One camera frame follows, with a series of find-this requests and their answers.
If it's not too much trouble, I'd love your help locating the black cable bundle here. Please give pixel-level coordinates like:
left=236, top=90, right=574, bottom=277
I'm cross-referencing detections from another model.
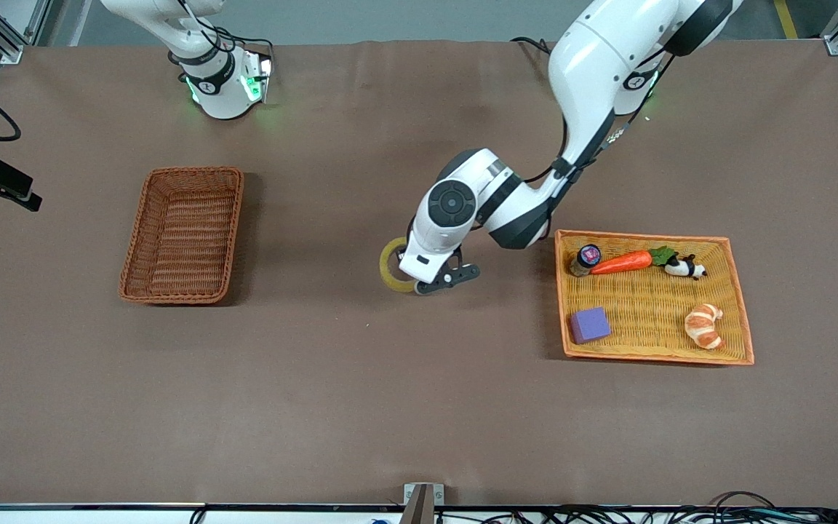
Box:
left=434, top=491, right=838, bottom=524

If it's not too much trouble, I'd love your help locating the white table edge rail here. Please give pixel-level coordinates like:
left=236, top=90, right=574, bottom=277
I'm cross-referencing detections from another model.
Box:
left=0, top=502, right=838, bottom=524

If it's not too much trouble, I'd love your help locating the arm base connector plate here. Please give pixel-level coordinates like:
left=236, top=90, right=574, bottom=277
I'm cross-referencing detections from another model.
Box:
left=241, top=49, right=274, bottom=104

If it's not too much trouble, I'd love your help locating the toy croissant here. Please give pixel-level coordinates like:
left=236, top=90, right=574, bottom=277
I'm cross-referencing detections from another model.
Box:
left=684, top=303, right=725, bottom=351

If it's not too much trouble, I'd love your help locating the black base cable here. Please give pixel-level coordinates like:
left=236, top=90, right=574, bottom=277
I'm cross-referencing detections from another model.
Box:
left=168, top=0, right=274, bottom=74
left=510, top=36, right=554, bottom=57

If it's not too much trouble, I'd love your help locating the black right base cable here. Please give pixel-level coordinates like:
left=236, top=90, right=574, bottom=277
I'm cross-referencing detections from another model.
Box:
left=168, top=0, right=274, bottom=74

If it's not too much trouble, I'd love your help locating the clear yellowish tape roll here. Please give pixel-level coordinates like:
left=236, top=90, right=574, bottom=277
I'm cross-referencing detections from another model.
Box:
left=379, top=237, right=420, bottom=294

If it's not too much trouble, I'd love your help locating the small toy panda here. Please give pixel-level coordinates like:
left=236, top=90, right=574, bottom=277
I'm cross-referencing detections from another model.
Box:
left=663, top=253, right=709, bottom=281

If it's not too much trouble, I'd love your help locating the small bottle purple cap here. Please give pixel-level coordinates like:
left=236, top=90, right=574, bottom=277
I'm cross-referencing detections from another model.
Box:
left=570, top=244, right=602, bottom=278

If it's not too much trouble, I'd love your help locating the purple cube block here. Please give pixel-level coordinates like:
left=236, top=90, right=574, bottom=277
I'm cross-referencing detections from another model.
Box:
left=570, top=306, right=612, bottom=345

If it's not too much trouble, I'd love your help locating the black left base cable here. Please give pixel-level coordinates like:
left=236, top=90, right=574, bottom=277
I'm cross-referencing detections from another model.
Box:
left=510, top=36, right=554, bottom=57

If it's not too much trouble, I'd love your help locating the orange toy carrot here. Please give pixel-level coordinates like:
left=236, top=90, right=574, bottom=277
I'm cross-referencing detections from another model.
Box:
left=590, top=246, right=678, bottom=276

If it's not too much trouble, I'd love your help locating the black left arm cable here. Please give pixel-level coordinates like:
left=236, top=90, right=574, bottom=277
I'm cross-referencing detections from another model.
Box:
left=521, top=55, right=676, bottom=183

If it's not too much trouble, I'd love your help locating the grey metal camera bracket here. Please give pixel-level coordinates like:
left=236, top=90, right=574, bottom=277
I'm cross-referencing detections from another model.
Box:
left=403, top=483, right=444, bottom=524

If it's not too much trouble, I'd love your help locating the orange wicker basket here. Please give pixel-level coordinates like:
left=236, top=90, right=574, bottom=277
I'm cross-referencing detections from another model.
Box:
left=554, top=229, right=755, bottom=366

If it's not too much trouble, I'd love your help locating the brown wicker basket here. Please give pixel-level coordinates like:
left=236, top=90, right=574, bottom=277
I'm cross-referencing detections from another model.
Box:
left=119, top=167, right=245, bottom=305

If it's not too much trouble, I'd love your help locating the brown table cloth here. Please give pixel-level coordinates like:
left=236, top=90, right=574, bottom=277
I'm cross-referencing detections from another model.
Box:
left=0, top=38, right=838, bottom=507

